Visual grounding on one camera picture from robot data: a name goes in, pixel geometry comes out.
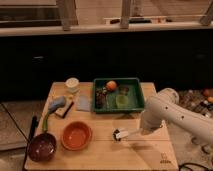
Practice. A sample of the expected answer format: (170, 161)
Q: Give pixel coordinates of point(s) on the green plastic tray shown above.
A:
(129, 87)

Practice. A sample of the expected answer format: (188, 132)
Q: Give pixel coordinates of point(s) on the white dish brush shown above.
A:
(119, 134)

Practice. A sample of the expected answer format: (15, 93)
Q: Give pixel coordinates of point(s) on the green handled utensil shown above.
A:
(45, 123)

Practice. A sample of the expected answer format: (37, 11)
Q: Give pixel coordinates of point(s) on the orange fruit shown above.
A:
(111, 85)

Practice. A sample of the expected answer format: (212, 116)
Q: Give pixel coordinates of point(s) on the red orange bowl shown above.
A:
(76, 136)

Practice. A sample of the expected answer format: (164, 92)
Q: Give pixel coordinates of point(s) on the wooden cutting board table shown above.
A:
(151, 152)

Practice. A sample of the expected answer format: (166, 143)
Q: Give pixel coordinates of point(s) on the dark brown food pile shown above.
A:
(100, 97)

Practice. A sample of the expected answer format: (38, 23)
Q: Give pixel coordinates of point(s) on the small green cup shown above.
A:
(121, 101)

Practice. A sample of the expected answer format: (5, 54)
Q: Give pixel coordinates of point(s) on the grey cloth square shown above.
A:
(83, 104)

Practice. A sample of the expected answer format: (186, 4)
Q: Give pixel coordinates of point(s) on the dark purple bowl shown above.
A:
(42, 147)

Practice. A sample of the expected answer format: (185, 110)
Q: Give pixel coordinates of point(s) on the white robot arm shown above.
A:
(164, 106)

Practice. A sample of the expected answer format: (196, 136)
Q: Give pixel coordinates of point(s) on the white cup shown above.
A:
(72, 84)

